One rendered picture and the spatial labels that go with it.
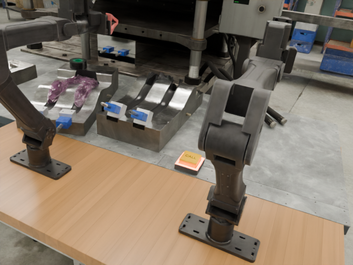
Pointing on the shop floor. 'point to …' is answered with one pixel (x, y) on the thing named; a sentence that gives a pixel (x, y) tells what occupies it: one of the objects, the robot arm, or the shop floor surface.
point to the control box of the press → (246, 25)
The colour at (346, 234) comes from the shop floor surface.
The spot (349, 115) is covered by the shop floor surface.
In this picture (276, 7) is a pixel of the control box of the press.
